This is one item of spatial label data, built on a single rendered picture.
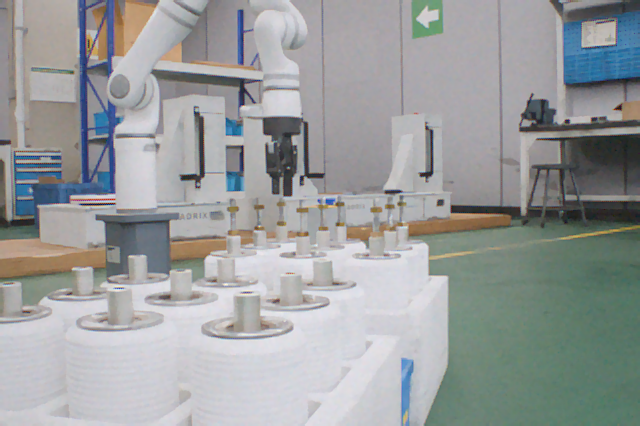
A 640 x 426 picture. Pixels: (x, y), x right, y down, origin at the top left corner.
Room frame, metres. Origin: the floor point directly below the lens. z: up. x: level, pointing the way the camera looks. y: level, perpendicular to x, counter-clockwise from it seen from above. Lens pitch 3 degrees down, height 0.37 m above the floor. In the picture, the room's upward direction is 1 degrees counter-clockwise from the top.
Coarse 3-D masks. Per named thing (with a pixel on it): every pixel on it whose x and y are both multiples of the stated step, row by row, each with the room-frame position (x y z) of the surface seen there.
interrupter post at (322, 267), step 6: (318, 258) 0.80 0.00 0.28; (324, 258) 0.80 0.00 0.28; (312, 264) 0.79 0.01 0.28; (318, 264) 0.78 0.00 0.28; (324, 264) 0.78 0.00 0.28; (330, 264) 0.79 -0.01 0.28; (318, 270) 0.78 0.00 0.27; (324, 270) 0.78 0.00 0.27; (330, 270) 0.79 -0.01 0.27; (318, 276) 0.78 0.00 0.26; (324, 276) 0.78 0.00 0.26; (330, 276) 0.79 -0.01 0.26; (318, 282) 0.78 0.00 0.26; (324, 282) 0.78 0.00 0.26; (330, 282) 0.79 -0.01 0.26
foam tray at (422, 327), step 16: (432, 288) 1.20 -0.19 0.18; (416, 304) 1.05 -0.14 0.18; (432, 304) 1.12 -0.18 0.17; (368, 320) 1.00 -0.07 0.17; (384, 320) 0.99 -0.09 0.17; (400, 320) 0.99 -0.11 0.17; (416, 320) 0.98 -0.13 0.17; (432, 320) 1.12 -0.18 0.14; (400, 336) 0.99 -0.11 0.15; (416, 336) 0.98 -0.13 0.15; (432, 336) 1.12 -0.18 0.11; (416, 352) 0.98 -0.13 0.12; (432, 352) 1.12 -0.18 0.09; (416, 368) 0.98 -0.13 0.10; (432, 368) 1.12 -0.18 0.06; (416, 384) 0.98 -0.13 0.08; (432, 384) 1.12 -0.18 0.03; (416, 400) 0.98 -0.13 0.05; (432, 400) 1.12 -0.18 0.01; (416, 416) 0.98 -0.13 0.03
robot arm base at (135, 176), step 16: (128, 144) 1.57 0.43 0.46; (144, 144) 1.58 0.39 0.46; (128, 160) 1.57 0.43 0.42; (144, 160) 1.58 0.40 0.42; (128, 176) 1.57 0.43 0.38; (144, 176) 1.58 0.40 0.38; (128, 192) 1.57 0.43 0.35; (144, 192) 1.58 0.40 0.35; (128, 208) 1.57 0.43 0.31; (144, 208) 1.58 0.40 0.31
